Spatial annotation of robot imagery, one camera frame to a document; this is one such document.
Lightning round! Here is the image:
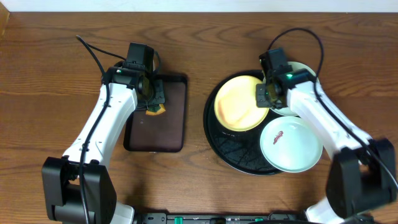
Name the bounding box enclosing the yellow plate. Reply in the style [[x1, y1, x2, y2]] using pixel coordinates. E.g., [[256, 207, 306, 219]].
[[214, 75, 269, 132]]

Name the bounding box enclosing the pale green plate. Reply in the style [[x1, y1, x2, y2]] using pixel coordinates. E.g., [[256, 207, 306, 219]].
[[271, 61, 316, 116]]

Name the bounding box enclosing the mint plate with red stain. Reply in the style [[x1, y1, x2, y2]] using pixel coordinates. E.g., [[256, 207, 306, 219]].
[[259, 116, 323, 173]]

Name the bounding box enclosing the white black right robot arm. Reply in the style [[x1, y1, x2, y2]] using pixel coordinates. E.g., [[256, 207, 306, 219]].
[[256, 68, 397, 223]]

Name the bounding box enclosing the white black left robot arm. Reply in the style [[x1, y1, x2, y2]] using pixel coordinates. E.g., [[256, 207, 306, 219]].
[[42, 83, 138, 223]]

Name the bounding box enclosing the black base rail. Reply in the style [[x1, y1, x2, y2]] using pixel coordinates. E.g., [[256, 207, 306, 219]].
[[132, 211, 310, 224]]

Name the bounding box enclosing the black rectangular tray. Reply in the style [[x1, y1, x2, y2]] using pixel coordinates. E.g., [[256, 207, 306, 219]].
[[123, 73, 188, 152]]

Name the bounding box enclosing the black round tray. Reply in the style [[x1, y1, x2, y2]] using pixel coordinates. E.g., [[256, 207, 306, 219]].
[[203, 70, 281, 175]]

